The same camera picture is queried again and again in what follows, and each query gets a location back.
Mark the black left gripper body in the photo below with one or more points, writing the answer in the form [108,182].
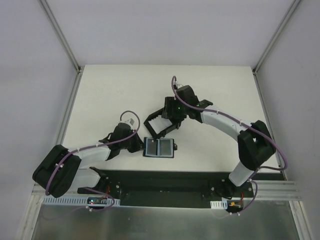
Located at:
[137,145]

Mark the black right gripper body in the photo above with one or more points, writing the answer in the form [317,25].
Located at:
[169,118]

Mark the black plastic card tray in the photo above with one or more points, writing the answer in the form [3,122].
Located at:
[176,124]

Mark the black leather card holder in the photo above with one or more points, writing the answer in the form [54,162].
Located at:
[159,148]

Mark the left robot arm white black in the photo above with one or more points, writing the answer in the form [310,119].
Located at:
[63,168]

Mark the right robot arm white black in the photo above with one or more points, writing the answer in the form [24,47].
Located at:
[253,148]

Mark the white cards in tray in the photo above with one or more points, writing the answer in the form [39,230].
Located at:
[160,124]

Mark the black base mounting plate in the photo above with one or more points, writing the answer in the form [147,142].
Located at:
[168,189]

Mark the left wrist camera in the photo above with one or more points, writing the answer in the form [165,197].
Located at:
[130,122]

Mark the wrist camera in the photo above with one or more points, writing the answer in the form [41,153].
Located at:
[179,85]
[130,122]

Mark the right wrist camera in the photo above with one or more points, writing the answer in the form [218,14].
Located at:
[179,85]

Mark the left white cable duct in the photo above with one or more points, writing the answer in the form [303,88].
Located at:
[80,201]

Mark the white cable duct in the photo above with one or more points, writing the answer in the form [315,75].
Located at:
[219,204]
[80,201]

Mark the left aluminium frame post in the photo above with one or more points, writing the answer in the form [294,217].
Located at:
[59,34]

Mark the aluminium frame post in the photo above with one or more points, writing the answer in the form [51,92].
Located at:
[277,34]
[59,34]

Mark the right white cable duct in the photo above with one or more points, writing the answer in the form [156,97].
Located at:
[219,204]

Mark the aluminium front frame rail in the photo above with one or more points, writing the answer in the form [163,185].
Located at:
[267,190]

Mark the right aluminium frame post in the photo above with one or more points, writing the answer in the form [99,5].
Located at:
[277,34]

